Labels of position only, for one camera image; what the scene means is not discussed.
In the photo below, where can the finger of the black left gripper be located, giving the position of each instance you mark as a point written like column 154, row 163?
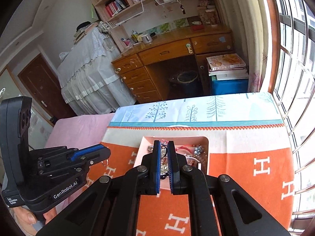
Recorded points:
column 85, row 152
column 85, row 162

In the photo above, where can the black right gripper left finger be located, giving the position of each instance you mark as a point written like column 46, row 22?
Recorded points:
column 110, row 206

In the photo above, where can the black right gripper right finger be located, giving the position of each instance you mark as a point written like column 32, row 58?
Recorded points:
column 218, row 205

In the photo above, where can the silver rhinestone brooch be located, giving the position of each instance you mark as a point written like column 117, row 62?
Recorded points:
column 164, row 164

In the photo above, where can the pink jewelry tray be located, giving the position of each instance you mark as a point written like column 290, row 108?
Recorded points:
column 183, row 145

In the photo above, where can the person's left hand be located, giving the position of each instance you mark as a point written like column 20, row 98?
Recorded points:
column 27, row 219

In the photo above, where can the pink bed cover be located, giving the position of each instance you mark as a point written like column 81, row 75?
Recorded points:
column 80, row 131

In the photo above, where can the blue flower brooch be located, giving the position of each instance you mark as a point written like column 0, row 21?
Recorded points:
column 198, row 150

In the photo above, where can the orange H pattern blanket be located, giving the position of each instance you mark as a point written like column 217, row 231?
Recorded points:
column 258, row 158

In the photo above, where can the white lace cover cloth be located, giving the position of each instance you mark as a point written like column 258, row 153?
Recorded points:
column 88, row 81

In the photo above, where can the brown wooden door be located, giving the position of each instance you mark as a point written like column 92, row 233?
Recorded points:
column 40, row 81

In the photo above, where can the blue tree print sheet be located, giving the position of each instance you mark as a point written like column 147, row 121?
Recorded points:
column 231, row 110

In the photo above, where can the blue storage box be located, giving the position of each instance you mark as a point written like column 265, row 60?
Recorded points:
column 222, row 87

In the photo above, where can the dark waste bin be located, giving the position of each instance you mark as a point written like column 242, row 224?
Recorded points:
column 187, row 82

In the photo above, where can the wooden desk with drawers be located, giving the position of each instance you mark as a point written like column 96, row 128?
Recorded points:
column 146, row 68

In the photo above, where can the white mug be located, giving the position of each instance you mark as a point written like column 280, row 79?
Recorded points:
column 146, row 38

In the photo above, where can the metal window grille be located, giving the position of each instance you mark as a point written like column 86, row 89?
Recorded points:
column 292, row 86

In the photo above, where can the stack of books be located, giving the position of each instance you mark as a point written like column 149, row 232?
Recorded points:
column 227, row 67

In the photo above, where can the wooden bookshelf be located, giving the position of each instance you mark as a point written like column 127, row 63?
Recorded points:
column 137, row 0

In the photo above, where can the beige curtain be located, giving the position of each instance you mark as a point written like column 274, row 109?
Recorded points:
column 250, row 23

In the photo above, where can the white wire rack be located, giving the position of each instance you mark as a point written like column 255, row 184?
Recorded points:
column 151, row 13

